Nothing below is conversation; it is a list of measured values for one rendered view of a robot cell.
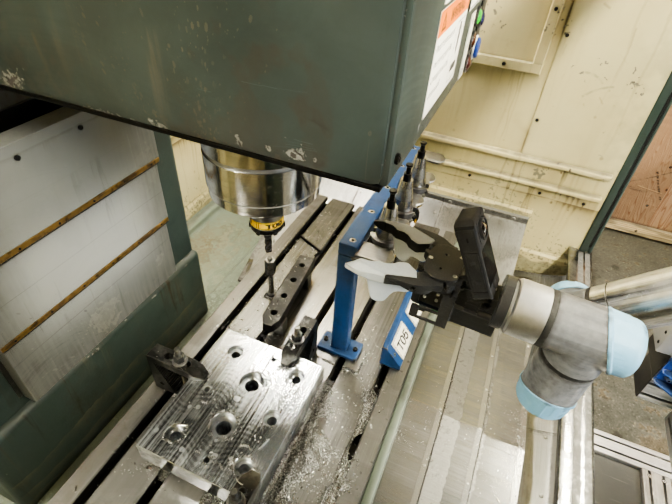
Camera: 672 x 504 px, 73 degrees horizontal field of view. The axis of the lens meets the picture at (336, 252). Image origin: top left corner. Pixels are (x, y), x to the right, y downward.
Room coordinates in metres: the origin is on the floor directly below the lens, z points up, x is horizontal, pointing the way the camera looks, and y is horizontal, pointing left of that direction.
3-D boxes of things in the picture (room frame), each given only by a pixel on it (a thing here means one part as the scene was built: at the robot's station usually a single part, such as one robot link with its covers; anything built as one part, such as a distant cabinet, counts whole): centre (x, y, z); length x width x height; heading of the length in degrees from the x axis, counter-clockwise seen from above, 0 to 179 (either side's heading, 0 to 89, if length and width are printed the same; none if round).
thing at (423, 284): (0.43, -0.11, 1.39); 0.09 x 0.05 x 0.02; 92
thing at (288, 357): (0.62, 0.07, 0.97); 0.13 x 0.03 x 0.15; 159
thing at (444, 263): (0.44, -0.17, 1.36); 0.12 x 0.08 x 0.09; 68
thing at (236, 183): (0.55, 0.11, 1.48); 0.16 x 0.16 x 0.12
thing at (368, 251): (0.67, -0.08, 1.21); 0.07 x 0.05 x 0.01; 69
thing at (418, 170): (0.93, -0.17, 1.26); 0.04 x 0.04 x 0.07
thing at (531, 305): (0.41, -0.24, 1.36); 0.08 x 0.05 x 0.08; 158
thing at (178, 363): (0.54, 0.30, 0.97); 0.13 x 0.03 x 0.15; 69
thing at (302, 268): (0.82, 0.11, 0.93); 0.26 x 0.05 x 0.06; 164
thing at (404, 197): (0.83, -0.14, 1.26); 0.04 x 0.04 x 0.07
